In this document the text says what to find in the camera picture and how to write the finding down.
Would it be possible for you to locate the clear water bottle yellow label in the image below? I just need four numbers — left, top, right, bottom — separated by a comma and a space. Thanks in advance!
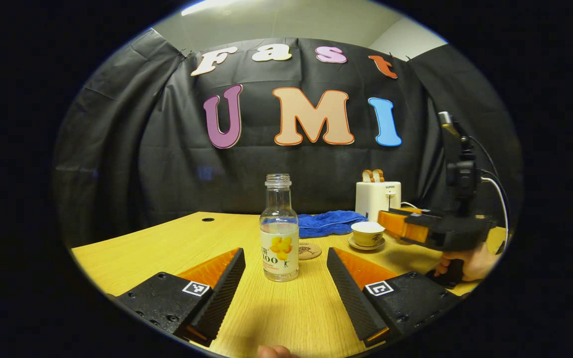
259, 174, 300, 282

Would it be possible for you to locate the blue towel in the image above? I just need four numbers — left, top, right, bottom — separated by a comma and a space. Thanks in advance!
297, 210, 368, 238

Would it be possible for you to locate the cream ceramic saucer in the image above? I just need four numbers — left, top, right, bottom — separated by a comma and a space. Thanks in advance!
348, 236, 385, 251

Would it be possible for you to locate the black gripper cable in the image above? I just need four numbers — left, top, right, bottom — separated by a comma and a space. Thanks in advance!
468, 135, 511, 209

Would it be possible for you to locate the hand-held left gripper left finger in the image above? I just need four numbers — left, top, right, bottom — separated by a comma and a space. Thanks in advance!
110, 248, 246, 348

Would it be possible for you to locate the round cork coaster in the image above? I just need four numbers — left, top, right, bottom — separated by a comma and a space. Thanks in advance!
297, 241, 322, 261

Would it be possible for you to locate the black backdrop cloth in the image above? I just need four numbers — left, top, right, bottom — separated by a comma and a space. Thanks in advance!
53, 25, 523, 247

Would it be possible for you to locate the cream ceramic teacup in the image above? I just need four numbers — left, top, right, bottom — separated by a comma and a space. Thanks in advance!
350, 221, 386, 248

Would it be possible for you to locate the white toaster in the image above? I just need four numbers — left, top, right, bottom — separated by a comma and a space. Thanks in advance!
355, 181, 402, 222

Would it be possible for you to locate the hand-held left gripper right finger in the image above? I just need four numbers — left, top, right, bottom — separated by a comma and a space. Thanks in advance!
326, 248, 461, 348

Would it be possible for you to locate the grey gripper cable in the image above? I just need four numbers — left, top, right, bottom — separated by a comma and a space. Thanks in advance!
480, 177, 510, 249

